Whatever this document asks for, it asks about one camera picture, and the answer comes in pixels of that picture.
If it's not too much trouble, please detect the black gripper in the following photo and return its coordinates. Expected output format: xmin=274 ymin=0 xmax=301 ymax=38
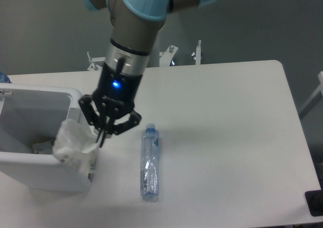
xmin=78 ymin=64 xmax=142 ymax=148

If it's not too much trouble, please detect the crushed clear plastic bottle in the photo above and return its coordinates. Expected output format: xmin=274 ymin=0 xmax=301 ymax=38
xmin=140 ymin=123 xmax=160 ymax=202

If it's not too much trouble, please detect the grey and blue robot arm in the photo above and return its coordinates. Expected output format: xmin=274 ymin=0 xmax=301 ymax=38
xmin=79 ymin=0 xmax=216 ymax=145

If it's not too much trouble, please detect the trash inside trash can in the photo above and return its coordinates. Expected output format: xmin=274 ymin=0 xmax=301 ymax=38
xmin=31 ymin=137 xmax=56 ymax=155

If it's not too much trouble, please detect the white plastic trash can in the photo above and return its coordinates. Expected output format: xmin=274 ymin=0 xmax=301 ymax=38
xmin=1 ymin=83 xmax=98 ymax=192

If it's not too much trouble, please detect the blue object at left edge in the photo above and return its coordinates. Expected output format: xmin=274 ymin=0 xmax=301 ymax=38
xmin=0 ymin=72 xmax=11 ymax=83

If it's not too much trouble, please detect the black clamp at table edge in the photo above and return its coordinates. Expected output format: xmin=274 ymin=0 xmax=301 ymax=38
xmin=305 ymin=190 xmax=322 ymax=217

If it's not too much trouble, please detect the white bracket left of pedestal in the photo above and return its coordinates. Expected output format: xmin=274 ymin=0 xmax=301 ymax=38
xmin=87 ymin=51 xmax=105 ymax=71

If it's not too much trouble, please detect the white bracket of pedestal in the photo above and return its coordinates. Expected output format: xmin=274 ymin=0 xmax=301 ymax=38
xmin=87 ymin=51 xmax=105 ymax=71
xmin=159 ymin=45 xmax=179 ymax=67

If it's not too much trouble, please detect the white bracket right of pedestal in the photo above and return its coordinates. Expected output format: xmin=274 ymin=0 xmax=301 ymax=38
xmin=159 ymin=45 xmax=179 ymax=67

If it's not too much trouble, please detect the white bracket with wing bolt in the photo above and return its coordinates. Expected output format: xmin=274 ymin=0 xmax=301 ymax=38
xmin=191 ymin=39 xmax=203 ymax=65

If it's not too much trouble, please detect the white frame at right edge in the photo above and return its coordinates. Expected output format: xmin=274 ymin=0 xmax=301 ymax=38
xmin=299 ymin=71 xmax=322 ymax=120

